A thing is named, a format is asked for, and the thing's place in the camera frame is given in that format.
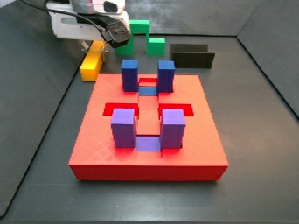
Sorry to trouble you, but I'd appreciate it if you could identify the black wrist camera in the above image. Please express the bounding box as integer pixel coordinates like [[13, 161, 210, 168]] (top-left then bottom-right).
[[76, 14, 131, 48]]

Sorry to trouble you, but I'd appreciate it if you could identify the yellow rectangular block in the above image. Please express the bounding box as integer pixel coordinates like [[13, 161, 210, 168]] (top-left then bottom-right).
[[79, 41, 106, 81]]

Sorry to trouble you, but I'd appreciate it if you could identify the red slotted board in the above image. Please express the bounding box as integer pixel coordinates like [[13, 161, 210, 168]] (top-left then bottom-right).
[[70, 74, 230, 181]]

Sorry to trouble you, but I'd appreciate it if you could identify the dark blue U block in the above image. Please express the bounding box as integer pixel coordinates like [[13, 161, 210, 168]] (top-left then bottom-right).
[[122, 60, 175, 96]]

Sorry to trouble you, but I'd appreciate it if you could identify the green arch block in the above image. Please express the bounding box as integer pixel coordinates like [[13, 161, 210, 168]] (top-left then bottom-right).
[[116, 19, 166, 56]]

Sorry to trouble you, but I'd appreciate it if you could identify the purple U block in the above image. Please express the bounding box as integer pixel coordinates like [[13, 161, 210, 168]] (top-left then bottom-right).
[[111, 108, 186, 152]]

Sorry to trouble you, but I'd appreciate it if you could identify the black cable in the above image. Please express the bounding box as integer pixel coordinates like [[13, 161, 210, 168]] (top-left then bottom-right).
[[21, 0, 115, 42]]

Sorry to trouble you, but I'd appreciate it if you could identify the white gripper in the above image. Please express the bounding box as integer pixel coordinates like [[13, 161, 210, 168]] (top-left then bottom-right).
[[45, 0, 130, 62]]

